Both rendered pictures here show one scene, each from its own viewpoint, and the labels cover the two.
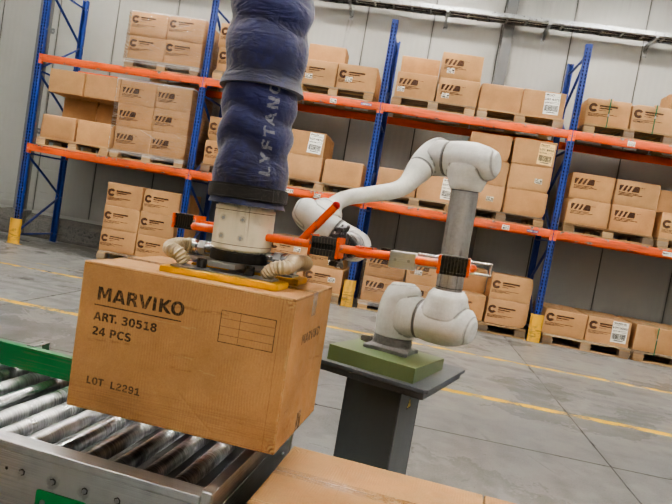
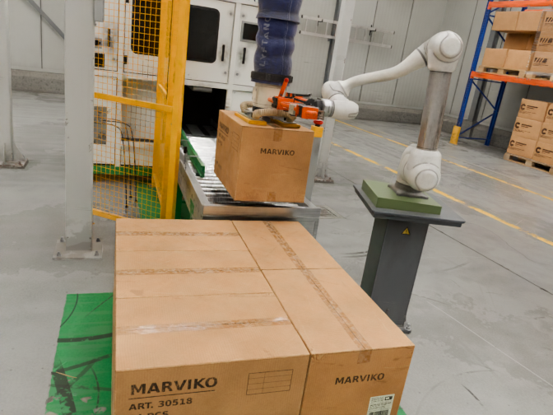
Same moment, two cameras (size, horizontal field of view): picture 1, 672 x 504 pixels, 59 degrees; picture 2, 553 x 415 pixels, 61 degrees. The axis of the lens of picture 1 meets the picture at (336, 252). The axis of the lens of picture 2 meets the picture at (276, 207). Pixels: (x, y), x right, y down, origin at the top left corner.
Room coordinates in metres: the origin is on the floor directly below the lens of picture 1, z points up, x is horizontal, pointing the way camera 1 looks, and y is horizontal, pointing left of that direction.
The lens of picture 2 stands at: (0.37, -2.06, 1.45)
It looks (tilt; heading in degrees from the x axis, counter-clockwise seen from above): 18 degrees down; 58
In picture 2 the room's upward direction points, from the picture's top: 8 degrees clockwise
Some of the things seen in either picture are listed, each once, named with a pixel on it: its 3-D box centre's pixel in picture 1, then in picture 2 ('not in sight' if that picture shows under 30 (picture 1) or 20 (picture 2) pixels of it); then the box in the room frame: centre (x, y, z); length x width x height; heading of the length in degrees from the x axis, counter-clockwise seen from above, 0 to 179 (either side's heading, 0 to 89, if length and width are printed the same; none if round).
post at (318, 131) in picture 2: not in sight; (306, 195); (2.29, 0.58, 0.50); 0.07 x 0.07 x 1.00; 78
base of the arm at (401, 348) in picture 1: (387, 341); (407, 187); (2.36, -0.26, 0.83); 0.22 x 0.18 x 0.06; 66
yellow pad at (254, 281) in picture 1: (224, 271); (250, 115); (1.61, 0.29, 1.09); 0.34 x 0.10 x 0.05; 78
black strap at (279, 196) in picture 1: (248, 193); (271, 76); (1.71, 0.27, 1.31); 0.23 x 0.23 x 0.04
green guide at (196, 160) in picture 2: not in sight; (183, 145); (1.74, 1.67, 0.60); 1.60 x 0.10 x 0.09; 78
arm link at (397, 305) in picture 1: (401, 309); (415, 164); (2.35, -0.29, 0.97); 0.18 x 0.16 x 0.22; 55
